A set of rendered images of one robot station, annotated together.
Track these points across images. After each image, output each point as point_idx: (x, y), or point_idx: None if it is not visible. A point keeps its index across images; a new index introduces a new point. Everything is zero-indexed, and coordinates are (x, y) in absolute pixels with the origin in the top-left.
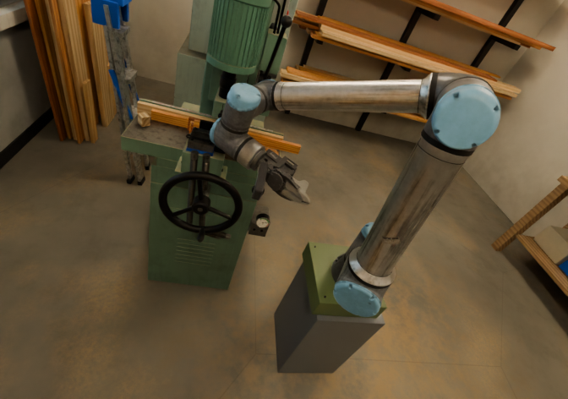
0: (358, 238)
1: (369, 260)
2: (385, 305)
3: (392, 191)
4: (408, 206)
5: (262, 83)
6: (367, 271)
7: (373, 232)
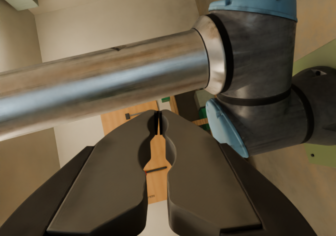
0: (250, 128)
1: (175, 37)
2: None
3: (44, 94)
4: (42, 63)
5: None
6: (195, 29)
7: (133, 63)
